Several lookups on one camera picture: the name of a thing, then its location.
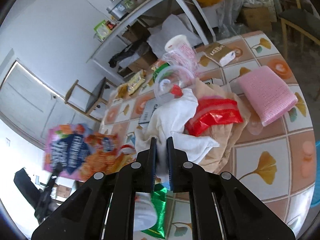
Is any green foil snack bag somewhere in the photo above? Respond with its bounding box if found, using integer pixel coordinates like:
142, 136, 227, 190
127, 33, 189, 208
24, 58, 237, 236
142, 184, 168, 239

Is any beige stocking fabric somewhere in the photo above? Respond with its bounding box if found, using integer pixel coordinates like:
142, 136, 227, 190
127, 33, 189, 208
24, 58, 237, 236
194, 79, 251, 173

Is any gold tissue pack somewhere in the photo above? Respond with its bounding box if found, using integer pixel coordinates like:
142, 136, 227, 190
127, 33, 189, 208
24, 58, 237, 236
204, 42, 235, 67

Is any wooden chair at left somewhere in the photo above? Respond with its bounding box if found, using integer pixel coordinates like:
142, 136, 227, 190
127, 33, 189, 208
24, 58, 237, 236
64, 77, 112, 121

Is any blue plastic basket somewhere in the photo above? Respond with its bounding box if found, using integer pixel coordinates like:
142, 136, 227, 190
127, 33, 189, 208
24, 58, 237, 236
311, 141, 320, 207

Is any white plastic bottle red label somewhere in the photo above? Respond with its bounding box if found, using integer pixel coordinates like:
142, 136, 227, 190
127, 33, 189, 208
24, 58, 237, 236
115, 145, 157, 235

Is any cardboard box on floor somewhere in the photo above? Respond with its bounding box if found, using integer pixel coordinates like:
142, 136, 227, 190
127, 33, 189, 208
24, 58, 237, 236
241, 7, 272, 32

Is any steel cooking pot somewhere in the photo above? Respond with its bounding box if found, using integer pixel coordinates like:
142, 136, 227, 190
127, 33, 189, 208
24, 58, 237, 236
106, 0, 138, 21

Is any pink sponge cloth pad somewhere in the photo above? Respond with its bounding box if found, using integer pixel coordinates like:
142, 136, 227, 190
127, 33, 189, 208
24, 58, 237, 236
238, 66, 298, 127

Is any small gold candy packet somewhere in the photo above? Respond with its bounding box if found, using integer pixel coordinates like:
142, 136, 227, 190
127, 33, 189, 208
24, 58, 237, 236
127, 69, 146, 95

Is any blue white cardboard box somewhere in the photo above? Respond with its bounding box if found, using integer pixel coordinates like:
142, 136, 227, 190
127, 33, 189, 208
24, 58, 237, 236
138, 98, 159, 127

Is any white cloth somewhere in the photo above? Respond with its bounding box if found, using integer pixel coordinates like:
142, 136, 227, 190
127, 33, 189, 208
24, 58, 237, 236
135, 88, 220, 183

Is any wooden chair black seat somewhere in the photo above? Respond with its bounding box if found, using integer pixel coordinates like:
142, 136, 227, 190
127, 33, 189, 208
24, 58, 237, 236
279, 0, 319, 60

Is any patterned tablecloth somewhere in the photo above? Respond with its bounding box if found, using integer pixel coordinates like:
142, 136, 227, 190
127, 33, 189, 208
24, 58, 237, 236
99, 31, 317, 239

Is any white side table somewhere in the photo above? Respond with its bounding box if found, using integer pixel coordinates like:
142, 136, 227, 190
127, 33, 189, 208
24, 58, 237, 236
87, 0, 216, 86

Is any pink orange snack bag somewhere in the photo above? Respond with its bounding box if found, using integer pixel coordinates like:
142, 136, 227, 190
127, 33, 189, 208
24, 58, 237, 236
43, 124, 137, 181

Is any red plastic bag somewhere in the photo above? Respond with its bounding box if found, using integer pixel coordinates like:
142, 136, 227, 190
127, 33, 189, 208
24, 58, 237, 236
184, 85, 244, 137

